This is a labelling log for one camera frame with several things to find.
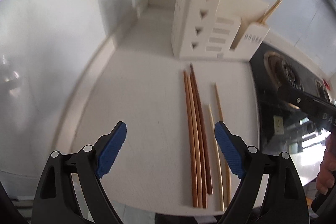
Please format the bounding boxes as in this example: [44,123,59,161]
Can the dark brown wooden chopstick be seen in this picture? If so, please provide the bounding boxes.
[190,63,213,195]

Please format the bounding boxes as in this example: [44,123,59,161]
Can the person's right hand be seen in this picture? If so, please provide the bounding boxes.
[316,134,336,195]

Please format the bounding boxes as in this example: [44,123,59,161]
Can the black glass gas stove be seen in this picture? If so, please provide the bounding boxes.
[249,43,331,155]

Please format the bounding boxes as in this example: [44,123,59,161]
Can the tan bamboo chopstick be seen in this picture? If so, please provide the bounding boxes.
[214,83,231,207]

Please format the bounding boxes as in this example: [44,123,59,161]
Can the pale cream chopstick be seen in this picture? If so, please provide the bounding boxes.
[207,105,224,211]

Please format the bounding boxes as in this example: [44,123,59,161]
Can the light brown wooden chopstick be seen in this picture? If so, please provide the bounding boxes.
[187,73,207,209]

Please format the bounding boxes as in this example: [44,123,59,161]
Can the reddish brown wooden chopstick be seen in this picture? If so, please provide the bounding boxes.
[183,71,198,207]

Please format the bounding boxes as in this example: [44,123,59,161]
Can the bamboo chopstick in side slot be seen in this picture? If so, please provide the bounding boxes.
[257,0,282,24]

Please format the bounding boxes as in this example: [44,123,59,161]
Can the white plastic utensil holder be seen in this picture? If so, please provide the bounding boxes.
[171,0,269,62]

